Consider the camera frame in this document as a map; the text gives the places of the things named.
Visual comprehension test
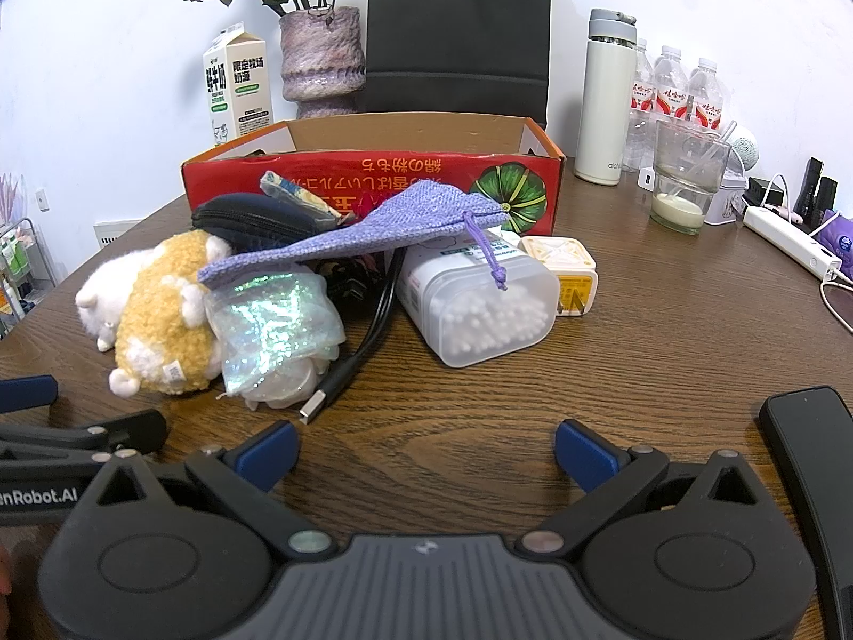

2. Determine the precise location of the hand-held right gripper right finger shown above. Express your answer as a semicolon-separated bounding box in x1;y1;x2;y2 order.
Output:
513;419;759;561

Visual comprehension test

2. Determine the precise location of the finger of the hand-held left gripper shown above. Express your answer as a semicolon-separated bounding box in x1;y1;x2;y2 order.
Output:
0;375;59;415
0;409;167;466

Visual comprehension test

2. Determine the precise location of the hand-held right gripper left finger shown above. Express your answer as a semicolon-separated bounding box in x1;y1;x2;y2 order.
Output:
95;421;341;562

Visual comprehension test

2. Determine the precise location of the iridescent plastic bag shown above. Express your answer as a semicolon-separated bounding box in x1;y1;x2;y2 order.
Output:
203;263;346;412

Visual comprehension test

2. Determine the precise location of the yellow white plush hamster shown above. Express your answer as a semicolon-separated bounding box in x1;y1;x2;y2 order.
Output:
75;229;234;399

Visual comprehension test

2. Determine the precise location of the black USB cable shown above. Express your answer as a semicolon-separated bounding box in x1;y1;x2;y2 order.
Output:
299;259;402;426

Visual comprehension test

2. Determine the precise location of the translucent cotton swab box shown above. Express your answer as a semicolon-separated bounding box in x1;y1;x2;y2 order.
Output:
396;227;561;370

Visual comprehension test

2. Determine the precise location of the black zipper pouch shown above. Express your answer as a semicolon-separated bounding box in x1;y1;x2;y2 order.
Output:
191;193;342;245

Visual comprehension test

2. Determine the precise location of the blue yellow snack packet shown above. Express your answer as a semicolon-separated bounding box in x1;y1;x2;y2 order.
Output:
260;171;358;225

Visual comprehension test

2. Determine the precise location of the purple drawstring pouch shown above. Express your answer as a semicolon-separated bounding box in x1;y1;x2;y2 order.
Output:
198;180;511;292

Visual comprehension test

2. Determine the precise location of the red cardboard box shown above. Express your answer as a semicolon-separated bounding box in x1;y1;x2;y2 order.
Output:
181;116;567;255

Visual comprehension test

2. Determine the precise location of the white storage rack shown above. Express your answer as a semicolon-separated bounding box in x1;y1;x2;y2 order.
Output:
0;172;58;342

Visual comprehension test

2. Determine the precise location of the white yellow charger plug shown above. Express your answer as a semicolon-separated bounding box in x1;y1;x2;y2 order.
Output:
520;235;599;319

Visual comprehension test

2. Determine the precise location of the black smartphone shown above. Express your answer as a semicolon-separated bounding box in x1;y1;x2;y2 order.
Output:
760;386;853;640

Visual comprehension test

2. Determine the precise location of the glass cup with milk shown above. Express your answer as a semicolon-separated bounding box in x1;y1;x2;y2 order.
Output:
649;118;733;236

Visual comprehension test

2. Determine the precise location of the white power strip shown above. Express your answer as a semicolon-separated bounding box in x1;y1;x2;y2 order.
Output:
742;204;844;282

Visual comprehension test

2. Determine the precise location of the black power adapter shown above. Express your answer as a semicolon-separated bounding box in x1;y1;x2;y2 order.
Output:
742;177;788;209

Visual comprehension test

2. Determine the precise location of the purple tissue packet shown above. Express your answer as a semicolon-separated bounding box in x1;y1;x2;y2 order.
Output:
813;209;853;279

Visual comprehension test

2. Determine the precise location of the clear glass stirrer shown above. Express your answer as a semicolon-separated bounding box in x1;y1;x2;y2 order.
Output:
691;121;738;178

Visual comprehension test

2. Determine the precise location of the white round mesh device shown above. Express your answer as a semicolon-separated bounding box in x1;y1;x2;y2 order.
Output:
703;132;762;227

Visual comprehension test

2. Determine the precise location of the clear water bottle red label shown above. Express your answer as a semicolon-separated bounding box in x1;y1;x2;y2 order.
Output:
623;38;658;172
686;56;725;135
653;44;691;125

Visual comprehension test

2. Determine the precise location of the black cosmetic tube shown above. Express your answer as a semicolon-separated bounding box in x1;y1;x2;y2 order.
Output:
816;176;840;222
792;157;825;215

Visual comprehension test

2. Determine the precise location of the white thermos bottle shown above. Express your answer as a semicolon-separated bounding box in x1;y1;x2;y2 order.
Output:
574;8;642;187

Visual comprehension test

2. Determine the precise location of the white green milk carton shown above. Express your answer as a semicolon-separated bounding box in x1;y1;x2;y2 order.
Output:
203;22;276;148

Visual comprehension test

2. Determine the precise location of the purple grey ceramic vase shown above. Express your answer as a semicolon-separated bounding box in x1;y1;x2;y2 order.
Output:
278;6;368;121

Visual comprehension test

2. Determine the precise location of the white wall vent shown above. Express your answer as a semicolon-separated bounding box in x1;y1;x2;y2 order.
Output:
92;218;145;249

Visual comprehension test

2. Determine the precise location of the white cable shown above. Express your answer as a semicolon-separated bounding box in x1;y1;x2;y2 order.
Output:
819;275;853;335
765;173;812;236

